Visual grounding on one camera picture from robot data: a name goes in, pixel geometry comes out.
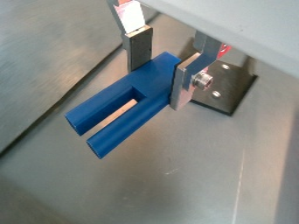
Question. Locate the black curved fixture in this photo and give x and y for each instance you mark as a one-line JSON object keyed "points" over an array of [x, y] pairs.
{"points": [[232, 81]]}

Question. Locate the dark blue forked object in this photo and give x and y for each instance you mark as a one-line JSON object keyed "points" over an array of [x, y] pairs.
{"points": [[147, 86]]}

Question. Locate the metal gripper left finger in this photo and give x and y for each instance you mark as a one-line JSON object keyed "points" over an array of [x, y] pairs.
{"points": [[135, 32]]}

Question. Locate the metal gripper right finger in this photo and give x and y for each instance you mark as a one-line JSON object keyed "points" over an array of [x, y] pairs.
{"points": [[191, 71]]}

